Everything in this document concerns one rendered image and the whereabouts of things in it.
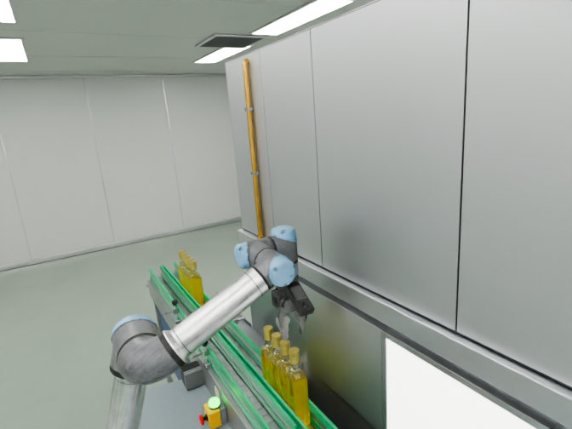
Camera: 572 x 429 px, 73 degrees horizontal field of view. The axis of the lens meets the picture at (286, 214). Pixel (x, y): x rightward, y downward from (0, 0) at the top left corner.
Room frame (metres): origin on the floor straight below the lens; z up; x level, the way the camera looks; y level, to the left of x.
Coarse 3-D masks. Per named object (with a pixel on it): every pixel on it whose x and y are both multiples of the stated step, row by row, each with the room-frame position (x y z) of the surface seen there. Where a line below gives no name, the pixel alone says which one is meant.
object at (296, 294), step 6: (294, 282) 1.10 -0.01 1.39; (288, 288) 1.08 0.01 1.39; (294, 288) 1.08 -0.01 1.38; (300, 288) 1.09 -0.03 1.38; (288, 294) 1.08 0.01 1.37; (294, 294) 1.06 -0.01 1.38; (300, 294) 1.06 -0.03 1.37; (294, 300) 1.04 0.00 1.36; (300, 300) 1.04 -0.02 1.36; (306, 300) 1.04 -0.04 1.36; (300, 306) 1.02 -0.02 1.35; (306, 306) 1.02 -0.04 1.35; (312, 306) 1.03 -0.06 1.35; (300, 312) 1.01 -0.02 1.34; (306, 312) 1.01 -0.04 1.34; (312, 312) 1.03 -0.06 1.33
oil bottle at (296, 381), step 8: (288, 376) 1.09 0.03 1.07; (296, 376) 1.07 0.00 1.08; (304, 376) 1.08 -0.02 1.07; (288, 384) 1.09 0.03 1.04; (296, 384) 1.07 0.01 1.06; (304, 384) 1.08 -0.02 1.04; (288, 392) 1.09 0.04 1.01; (296, 392) 1.06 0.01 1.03; (304, 392) 1.08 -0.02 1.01; (288, 400) 1.10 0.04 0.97; (296, 400) 1.06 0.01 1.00; (304, 400) 1.08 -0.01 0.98; (296, 408) 1.06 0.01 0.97; (304, 408) 1.08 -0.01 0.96; (304, 416) 1.08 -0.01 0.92
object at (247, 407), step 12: (156, 276) 2.31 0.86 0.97; (168, 300) 2.06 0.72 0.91; (180, 312) 1.81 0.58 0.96; (216, 360) 1.36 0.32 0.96; (216, 372) 1.38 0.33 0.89; (228, 372) 1.28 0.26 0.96; (228, 384) 1.28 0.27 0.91; (240, 396) 1.17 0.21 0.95; (252, 408) 1.08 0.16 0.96; (252, 420) 1.09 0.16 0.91; (264, 420) 1.02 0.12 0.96
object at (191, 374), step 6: (186, 366) 1.53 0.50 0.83; (192, 366) 1.52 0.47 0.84; (198, 366) 1.52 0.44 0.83; (180, 372) 1.53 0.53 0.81; (186, 372) 1.48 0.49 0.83; (192, 372) 1.48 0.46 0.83; (198, 372) 1.49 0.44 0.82; (186, 378) 1.46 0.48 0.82; (192, 378) 1.48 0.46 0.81; (198, 378) 1.49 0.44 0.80; (186, 384) 1.46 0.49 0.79; (192, 384) 1.48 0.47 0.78; (198, 384) 1.49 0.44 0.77
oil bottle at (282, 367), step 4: (280, 360) 1.15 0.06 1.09; (280, 364) 1.13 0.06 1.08; (284, 364) 1.13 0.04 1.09; (288, 364) 1.13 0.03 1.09; (280, 368) 1.13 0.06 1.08; (284, 368) 1.12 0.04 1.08; (288, 368) 1.12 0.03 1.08; (280, 372) 1.13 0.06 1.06; (284, 372) 1.11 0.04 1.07; (280, 376) 1.13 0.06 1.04; (284, 376) 1.11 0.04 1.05; (280, 380) 1.13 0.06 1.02; (284, 380) 1.11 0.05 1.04; (280, 384) 1.14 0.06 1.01; (284, 384) 1.11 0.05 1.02; (280, 388) 1.14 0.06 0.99; (284, 388) 1.11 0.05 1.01; (280, 392) 1.14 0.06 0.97; (284, 392) 1.11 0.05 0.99; (280, 396) 1.14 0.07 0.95; (284, 396) 1.12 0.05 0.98; (284, 400) 1.12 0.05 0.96
